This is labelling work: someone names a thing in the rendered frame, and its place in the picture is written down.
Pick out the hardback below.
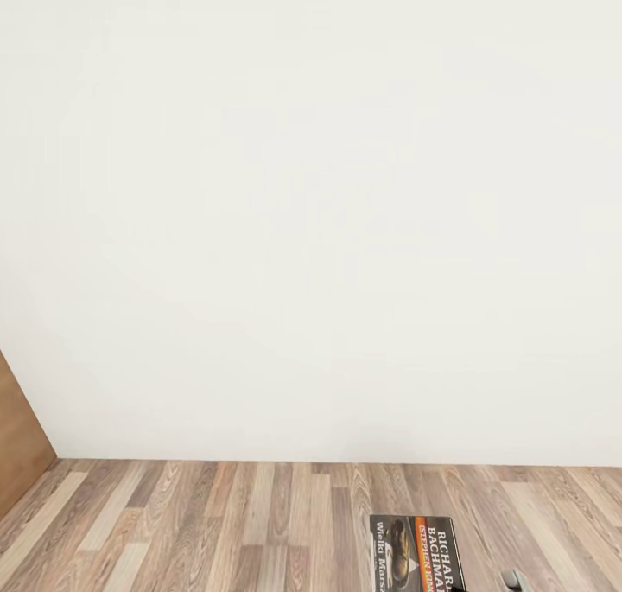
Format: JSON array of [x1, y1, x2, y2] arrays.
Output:
[[370, 514, 466, 592]]

